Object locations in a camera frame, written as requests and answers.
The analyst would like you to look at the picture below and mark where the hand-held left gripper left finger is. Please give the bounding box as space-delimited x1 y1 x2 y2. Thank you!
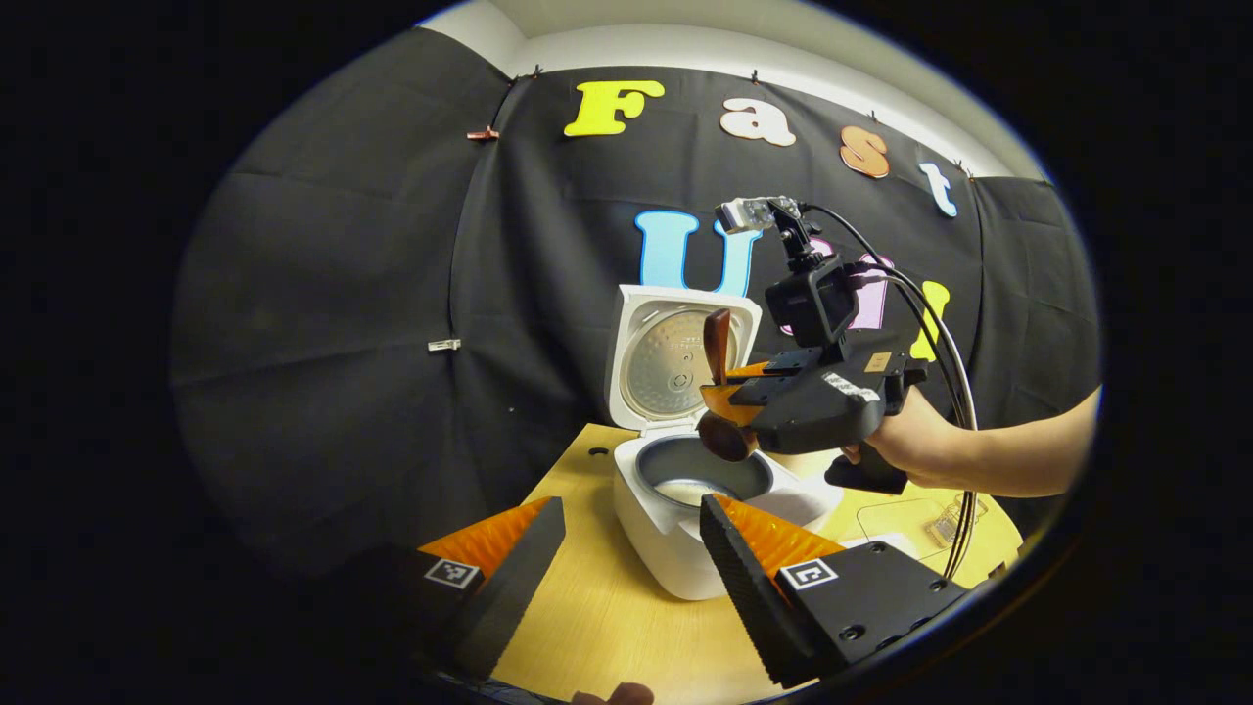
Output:
323 495 569 682

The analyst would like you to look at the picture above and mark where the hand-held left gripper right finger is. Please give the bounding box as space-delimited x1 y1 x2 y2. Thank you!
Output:
697 493 980 689

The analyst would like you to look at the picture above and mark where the brown wooden spoon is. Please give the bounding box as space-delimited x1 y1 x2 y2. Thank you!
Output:
697 308 760 463

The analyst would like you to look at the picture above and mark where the white rice cooker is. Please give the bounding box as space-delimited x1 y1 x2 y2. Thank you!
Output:
605 284 845 601

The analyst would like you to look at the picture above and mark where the row of black cloth clips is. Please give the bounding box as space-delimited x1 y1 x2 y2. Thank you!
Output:
504 64 980 182

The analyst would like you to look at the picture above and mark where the black backdrop cloth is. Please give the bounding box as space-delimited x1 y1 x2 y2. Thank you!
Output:
171 27 1102 588

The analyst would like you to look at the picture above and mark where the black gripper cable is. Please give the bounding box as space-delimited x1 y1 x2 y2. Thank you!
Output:
801 203 980 581

